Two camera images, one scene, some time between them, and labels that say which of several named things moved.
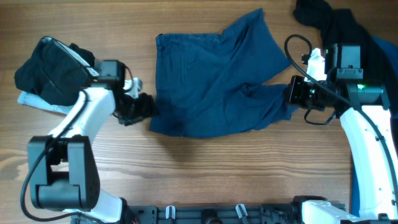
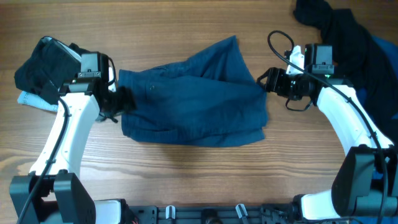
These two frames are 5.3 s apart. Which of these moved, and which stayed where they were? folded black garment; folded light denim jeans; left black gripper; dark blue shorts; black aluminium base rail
Moved: dark blue shorts; left black gripper
Stayed: folded black garment; black aluminium base rail; folded light denim jeans
